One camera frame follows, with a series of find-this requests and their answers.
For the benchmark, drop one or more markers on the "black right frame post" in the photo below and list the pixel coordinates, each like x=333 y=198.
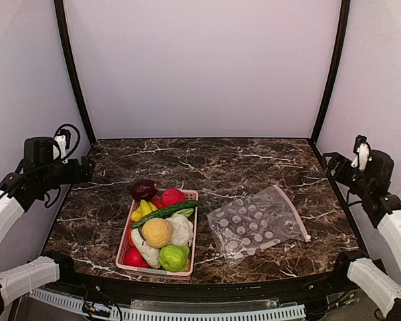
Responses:
x=333 y=70

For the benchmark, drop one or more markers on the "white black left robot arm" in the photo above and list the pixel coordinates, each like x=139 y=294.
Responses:
x=46 y=166

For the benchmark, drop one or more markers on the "black front table rail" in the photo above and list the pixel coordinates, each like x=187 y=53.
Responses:
x=310 y=290

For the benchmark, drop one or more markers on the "black left frame post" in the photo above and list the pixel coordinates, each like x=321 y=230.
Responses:
x=64 y=36

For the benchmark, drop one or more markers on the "red toy tomato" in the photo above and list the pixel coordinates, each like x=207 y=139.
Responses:
x=134 y=258

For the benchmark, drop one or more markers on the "pink plastic basket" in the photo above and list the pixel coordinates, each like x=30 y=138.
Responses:
x=126 y=241

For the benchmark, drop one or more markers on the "clear dotted zip top bag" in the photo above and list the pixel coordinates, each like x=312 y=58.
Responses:
x=254 y=223

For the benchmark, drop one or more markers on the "red toy apple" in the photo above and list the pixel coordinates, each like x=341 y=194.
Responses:
x=171 y=197

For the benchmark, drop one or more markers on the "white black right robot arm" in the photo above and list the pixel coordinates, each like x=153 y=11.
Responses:
x=368 y=177

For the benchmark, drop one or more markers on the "black frame post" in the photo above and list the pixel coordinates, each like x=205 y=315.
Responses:
x=333 y=70
x=64 y=36

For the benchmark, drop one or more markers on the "yellow toy pepper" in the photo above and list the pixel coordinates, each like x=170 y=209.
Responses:
x=144 y=209

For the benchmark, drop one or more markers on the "white slotted cable duct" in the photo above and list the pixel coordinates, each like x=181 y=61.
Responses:
x=155 y=310

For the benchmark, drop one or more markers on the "dark red toy fruit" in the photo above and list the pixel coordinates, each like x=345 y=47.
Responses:
x=144 y=190

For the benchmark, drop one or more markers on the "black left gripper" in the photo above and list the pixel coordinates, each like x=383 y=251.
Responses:
x=85 y=168

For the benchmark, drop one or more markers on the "white toy cauliflower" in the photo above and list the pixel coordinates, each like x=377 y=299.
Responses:
x=183 y=231

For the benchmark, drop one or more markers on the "green toy leaf vegetable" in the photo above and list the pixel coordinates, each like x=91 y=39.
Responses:
x=184 y=212

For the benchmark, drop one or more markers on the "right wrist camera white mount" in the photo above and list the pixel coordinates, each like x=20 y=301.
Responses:
x=362 y=151

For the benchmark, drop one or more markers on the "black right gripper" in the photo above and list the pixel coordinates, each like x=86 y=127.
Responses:
x=333 y=166

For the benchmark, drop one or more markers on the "yellow toy cauliflower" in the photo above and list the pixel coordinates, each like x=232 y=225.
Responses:
x=157 y=232

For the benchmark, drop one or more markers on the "green toy cucumber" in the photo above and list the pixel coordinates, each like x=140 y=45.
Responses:
x=166 y=212

